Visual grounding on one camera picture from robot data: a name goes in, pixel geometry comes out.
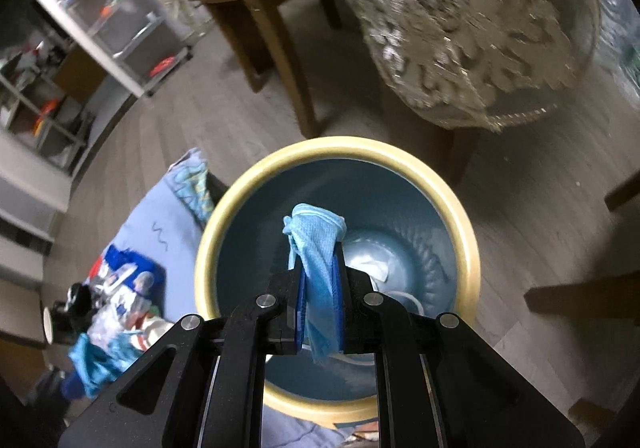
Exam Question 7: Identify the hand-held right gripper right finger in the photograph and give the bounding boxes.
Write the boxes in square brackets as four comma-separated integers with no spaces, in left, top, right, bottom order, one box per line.
[332,248,586,448]

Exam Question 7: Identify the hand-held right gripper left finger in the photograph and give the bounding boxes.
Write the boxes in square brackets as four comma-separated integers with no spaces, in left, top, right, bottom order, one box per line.
[57,273,306,448]

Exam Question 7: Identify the blue face mask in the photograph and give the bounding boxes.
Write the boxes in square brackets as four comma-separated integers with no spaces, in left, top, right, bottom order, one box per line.
[282,203,347,364]

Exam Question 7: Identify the yellow rimmed blue trash bin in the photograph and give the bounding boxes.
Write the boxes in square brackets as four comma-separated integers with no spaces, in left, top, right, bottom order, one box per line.
[194,135,482,431]

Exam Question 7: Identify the blue white red wrapper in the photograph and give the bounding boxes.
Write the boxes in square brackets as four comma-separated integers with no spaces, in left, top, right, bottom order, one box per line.
[131,313,174,350]

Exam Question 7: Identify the teal blister pack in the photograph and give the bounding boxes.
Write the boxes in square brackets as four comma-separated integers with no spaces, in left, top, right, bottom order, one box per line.
[67,308,148,399]

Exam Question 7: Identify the white crumpled paper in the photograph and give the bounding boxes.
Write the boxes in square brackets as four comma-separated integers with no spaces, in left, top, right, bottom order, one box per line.
[357,253,392,287]

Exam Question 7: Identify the blue cartoon printed blanket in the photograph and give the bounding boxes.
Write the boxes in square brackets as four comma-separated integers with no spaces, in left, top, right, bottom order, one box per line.
[82,148,381,448]

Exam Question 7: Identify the blue snack packet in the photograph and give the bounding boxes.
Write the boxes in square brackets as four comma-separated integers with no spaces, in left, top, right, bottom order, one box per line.
[92,248,163,311]

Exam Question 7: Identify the black mug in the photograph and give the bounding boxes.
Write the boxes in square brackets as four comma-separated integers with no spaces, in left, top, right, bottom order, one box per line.
[42,282,94,347]

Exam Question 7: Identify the wooden chair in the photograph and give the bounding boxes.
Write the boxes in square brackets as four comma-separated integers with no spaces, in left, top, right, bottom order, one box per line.
[524,168,640,319]
[159,0,343,139]

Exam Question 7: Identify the beige lace tablecloth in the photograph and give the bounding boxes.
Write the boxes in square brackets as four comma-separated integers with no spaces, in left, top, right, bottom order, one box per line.
[235,0,601,134]

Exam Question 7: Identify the metal shelf rack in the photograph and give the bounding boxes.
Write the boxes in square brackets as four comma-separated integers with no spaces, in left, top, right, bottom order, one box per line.
[0,38,97,170]

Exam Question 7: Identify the white rolling cart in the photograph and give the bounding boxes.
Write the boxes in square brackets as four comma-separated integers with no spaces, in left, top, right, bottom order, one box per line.
[22,0,196,99]

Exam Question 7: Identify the clear plastic bag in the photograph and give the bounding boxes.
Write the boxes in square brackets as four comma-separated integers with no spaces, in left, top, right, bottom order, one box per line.
[587,0,640,84]

